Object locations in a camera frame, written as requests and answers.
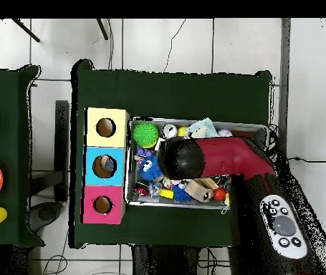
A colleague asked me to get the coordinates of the green spiky ball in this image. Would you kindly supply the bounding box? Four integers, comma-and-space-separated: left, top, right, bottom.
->
132, 121, 160, 149

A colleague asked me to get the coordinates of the clear mesh bin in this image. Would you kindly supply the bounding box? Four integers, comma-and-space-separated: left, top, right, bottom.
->
125, 117, 269, 212

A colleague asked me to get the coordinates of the small blue fuzzy toy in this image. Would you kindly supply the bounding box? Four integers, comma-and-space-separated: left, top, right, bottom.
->
172, 185, 192, 204

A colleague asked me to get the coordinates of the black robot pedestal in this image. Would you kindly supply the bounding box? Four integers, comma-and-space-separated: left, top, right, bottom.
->
130, 245, 232, 275

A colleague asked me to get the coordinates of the plain wooden cube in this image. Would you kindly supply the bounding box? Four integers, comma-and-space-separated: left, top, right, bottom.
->
184, 178, 214, 204

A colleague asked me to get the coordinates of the mint green cloth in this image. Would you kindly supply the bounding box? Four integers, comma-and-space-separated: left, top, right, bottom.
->
185, 117, 220, 139

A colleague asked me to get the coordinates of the blue fuzzy toy with eyes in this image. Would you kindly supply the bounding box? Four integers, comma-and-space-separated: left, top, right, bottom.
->
136, 157, 165, 182

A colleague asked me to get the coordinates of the wooden box with three holes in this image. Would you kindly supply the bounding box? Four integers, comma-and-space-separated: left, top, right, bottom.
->
81, 106, 130, 226

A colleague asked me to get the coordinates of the black floor cable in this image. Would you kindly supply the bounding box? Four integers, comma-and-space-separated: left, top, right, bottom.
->
285, 154, 326, 167

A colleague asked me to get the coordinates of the grey floor strip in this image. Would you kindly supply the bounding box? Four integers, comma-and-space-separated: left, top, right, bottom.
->
279, 19, 292, 153

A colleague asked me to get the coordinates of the black tripod leg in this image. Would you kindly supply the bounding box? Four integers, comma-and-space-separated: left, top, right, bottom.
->
10, 19, 41, 43
96, 19, 110, 41

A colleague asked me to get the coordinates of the dark green tablecloth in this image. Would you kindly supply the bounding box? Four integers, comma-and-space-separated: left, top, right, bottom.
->
0, 64, 42, 249
70, 59, 274, 253

